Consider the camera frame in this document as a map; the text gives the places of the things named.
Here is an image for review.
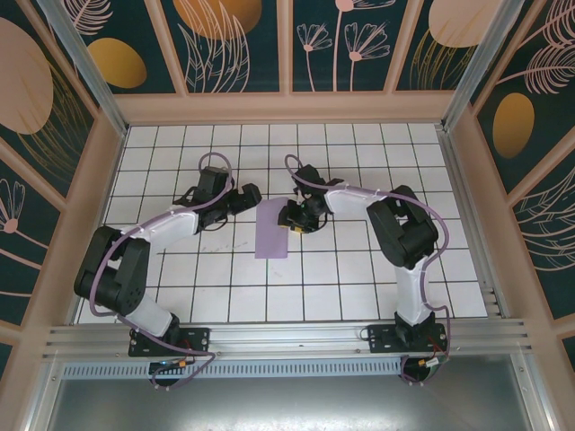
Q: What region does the aluminium corner post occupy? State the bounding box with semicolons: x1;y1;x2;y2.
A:
441;0;511;132
38;0;130;136

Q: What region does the purple paper sheet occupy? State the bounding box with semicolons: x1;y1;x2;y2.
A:
253;196;289;260

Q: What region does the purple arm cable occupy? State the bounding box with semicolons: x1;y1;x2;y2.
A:
284;154;453;388
87;151;234;391

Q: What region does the aluminium side rail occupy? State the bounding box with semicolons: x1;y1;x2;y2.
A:
439;128;511;321

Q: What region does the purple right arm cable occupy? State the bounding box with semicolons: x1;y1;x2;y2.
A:
284;154;453;388

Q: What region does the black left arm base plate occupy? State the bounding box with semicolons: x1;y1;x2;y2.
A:
128;326;212;358

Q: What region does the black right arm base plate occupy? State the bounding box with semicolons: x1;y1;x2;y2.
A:
367;323;451;356

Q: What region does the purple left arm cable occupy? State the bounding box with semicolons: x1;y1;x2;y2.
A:
87;151;234;391

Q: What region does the aluminium mounting rail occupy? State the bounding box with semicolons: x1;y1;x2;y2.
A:
42;318;534;360

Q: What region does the grey slotted cable duct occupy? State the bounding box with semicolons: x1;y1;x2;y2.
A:
60;358;408;378

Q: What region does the grey metal sheet panel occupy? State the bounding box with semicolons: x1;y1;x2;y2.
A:
44;374;540;431

